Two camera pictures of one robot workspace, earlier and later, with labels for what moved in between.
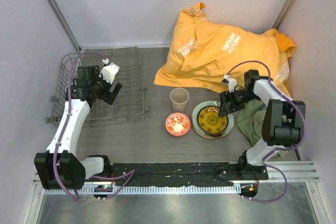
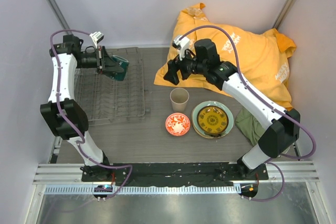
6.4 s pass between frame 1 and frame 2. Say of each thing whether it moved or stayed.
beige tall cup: stayed
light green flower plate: stayed
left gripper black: moved
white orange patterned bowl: stayed
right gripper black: moved
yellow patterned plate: stayed
